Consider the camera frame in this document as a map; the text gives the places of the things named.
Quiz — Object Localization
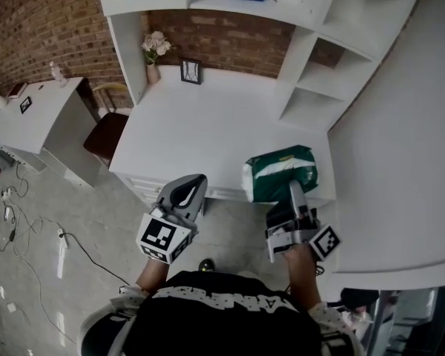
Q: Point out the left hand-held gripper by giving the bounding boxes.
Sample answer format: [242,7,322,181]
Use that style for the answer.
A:
[135,174,208,265]

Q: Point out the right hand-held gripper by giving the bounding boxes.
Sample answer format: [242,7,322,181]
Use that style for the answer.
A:
[265,179,342,265]

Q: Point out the green pack of tissues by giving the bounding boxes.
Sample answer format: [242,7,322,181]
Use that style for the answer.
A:
[242,145,321,204]

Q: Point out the white shelf unit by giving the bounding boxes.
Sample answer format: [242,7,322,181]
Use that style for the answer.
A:
[95,0,428,134]

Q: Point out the person's left forearm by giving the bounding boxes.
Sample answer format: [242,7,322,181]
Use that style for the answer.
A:
[134,256,172,297]

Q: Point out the person's right forearm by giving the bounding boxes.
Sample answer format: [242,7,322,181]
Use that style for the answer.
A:
[283,243,329,313]

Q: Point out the white power strip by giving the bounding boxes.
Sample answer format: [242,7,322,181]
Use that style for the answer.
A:
[56,228,70,251]

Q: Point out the brown seat chair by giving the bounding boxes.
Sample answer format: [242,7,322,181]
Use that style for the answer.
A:
[82,82,131,167]

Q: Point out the pink vase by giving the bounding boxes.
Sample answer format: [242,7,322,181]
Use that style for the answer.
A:
[145,62,161,85]

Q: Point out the white side table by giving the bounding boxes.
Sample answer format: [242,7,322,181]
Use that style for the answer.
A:
[0,76,102,189]

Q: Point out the clear glass bottle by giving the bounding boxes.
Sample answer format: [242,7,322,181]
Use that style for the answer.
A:
[49,60,68,89]

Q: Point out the pale artificial flowers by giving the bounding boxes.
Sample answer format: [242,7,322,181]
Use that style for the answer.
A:
[141,30,174,66]

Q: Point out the reddish brown box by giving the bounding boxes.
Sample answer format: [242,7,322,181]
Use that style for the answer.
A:
[6,82,28,100]

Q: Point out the black floor cable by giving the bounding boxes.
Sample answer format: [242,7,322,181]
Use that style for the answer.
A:
[65,231,131,287]

